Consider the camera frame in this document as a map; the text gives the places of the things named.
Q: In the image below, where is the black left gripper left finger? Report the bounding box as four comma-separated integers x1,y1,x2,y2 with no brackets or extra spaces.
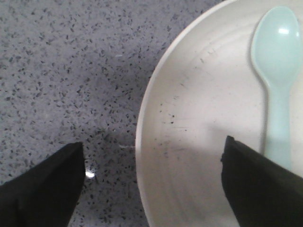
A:
0,142,85,227

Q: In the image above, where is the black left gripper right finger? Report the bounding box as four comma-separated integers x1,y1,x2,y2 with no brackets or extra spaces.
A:
221,136,303,227

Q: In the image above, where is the cream round plate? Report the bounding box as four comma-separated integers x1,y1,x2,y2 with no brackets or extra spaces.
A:
135,0,303,227

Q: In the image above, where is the light blue plastic spoon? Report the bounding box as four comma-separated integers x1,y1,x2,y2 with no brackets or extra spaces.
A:
250,6,303,170

